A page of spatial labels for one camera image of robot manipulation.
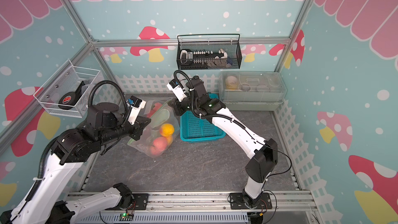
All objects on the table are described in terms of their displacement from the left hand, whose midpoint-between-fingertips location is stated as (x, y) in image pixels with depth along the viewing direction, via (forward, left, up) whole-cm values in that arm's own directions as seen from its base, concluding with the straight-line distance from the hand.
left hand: (148, 123), depth 62 cm
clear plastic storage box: (+38, -53, -18) cm, 68 cm away
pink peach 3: (+8, -2, +1) cm, 8 cm away
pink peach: (-1, -2, -16) cm, 16 cm away
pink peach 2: (-2, +2, -23) cm, 23 cm away
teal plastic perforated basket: (+19, -16, -34) cm, 42 cm away
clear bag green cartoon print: (+6, +1, -19) cm, 20 cm away
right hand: (+12, -6, -2) cm, 14 cm away
